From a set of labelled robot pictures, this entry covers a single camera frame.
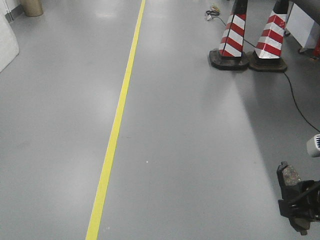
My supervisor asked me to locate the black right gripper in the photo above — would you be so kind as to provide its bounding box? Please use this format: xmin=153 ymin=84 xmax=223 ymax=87
xmin=278 ymin=180 xmax=320 ymax=222

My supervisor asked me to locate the brake pad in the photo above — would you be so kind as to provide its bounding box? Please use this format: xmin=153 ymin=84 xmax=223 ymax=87
xmin=276 ymin=161 xmax=311 ymax=236

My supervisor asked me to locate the red white traffic cone right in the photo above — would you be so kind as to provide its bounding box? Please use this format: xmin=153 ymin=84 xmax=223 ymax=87
xmin=247 ymin=0 xmax=289 ymax=73

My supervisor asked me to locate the red white traffic cone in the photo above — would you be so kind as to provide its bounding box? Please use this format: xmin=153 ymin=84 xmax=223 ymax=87
xmin=209 ymin=0 xmax=249 ymax=70
xmin=247 ymin=0 xmax=289 ymax=73

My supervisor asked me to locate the red white traffic cone left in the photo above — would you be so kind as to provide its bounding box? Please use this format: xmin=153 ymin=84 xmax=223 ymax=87
xmin=209 ymin=0 xmax=249 ymax=70

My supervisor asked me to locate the white foam board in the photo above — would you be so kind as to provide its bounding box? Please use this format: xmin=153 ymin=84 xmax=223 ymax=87
xmin=0 ymin=13 xmax=20 ymax=72

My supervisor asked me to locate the cardboard tube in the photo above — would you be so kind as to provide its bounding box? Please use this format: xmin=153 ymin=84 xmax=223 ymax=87
xmin=20 ymin=0 xmax=44 ymax=17

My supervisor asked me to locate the black floor cable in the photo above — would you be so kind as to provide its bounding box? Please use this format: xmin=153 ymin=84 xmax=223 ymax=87
xmin=217 ymin=16 xmax=320 ymax=133

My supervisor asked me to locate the bundle of wires on floor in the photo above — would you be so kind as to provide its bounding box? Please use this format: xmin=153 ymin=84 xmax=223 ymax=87
xmin=205 ymin=2 xmax=222 ymax=21

